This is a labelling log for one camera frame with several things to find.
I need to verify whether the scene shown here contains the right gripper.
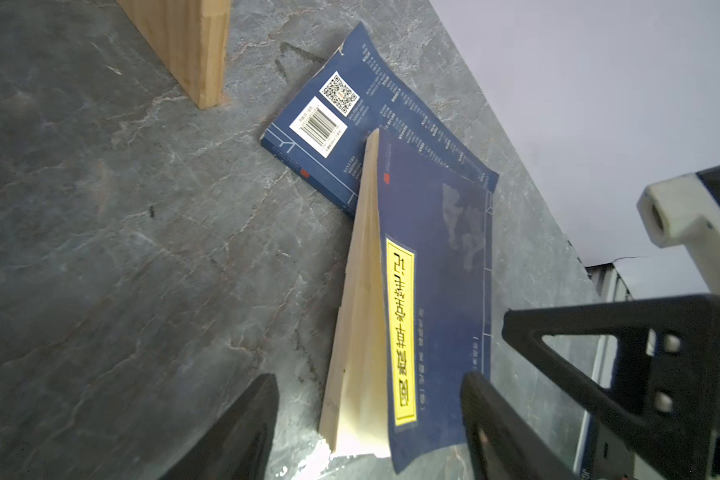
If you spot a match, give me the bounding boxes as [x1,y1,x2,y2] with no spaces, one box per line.
[502,295,720,479]

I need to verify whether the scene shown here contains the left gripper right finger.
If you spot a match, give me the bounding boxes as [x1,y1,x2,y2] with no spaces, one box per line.
[460,372,575,479]

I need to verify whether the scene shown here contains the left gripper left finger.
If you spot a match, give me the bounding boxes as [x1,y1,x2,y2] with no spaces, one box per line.
[162,373,279,479]

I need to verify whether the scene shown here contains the blue book with yellow label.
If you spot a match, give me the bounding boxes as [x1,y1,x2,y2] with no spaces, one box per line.
[319,129,493,472]

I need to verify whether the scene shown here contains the blue book with barcode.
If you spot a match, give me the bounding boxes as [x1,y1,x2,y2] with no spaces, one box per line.
[260,24,499,216]

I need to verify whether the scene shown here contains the wooden two-tier shelf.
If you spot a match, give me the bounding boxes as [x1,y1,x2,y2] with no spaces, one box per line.
[118,0,232,109]

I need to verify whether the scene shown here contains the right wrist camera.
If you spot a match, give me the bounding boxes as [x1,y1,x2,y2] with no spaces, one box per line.
[637,165,720,295]

